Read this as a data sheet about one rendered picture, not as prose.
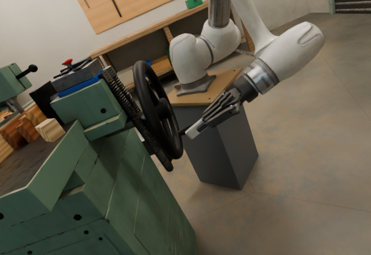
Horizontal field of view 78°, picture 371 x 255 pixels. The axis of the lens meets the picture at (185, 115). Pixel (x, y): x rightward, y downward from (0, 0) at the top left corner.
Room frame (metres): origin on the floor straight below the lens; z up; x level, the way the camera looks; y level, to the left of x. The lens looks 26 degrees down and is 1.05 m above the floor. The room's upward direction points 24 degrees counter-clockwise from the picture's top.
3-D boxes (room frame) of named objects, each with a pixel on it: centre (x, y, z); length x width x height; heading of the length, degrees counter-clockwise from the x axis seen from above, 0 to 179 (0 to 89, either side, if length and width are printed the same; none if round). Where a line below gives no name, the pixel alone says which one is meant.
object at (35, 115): (0.66, 0.32, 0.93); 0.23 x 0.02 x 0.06; 174
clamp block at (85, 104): (0.61, 0.20, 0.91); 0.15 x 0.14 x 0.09; 174
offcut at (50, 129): (0.48, 0.28, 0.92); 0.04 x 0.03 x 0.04; 48
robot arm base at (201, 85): (1.17, -0.11, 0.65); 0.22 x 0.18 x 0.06; 53
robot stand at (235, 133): (1.16, -0.12, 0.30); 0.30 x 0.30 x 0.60; 44
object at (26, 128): (0.64, 0.34, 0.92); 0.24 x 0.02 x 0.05; 174
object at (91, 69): (0.61, 0.20, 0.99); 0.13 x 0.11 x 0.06; 174
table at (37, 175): (0.62, 0.29, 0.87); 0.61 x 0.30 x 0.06; 174
